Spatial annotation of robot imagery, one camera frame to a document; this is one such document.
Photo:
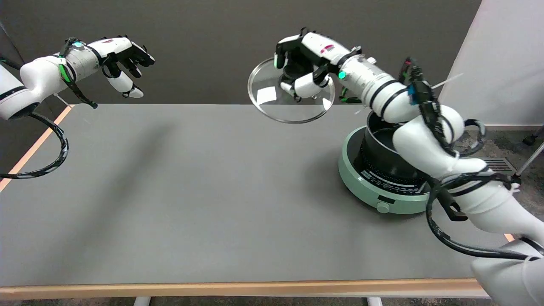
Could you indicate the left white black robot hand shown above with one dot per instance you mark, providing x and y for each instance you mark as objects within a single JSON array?
[{"x": 114, "y": 44}]

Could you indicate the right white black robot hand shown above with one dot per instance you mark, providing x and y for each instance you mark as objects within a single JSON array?
[{"x": 323, "y": 44}]

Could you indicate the glass pot lid black knob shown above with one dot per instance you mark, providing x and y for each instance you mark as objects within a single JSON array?
[{"x": 263, "y": 76}]

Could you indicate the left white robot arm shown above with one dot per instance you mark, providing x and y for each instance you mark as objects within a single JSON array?
[{"x": 38, "y": 76}]

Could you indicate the mint green induction cooker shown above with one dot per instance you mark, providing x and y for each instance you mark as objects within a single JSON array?
[{"x": 361, "y": 187}]

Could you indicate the grey table mat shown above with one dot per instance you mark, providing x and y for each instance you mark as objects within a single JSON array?
[{"x": 212, "y": 191}]

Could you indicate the white partition board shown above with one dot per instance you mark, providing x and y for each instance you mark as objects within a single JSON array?
[{"x": 510, "y": 42}]

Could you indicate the floor vent grille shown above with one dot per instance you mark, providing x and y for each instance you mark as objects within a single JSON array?
[{"x": 499, "y": 165}]

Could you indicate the wheeled metal stand base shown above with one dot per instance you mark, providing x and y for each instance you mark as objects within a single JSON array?
[{"x": 531, "y": 159}]

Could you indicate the white table leg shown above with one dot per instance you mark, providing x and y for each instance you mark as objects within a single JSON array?
[
  {"x": 375, "y": 301},
  {"x": 142, "y": 301}
]

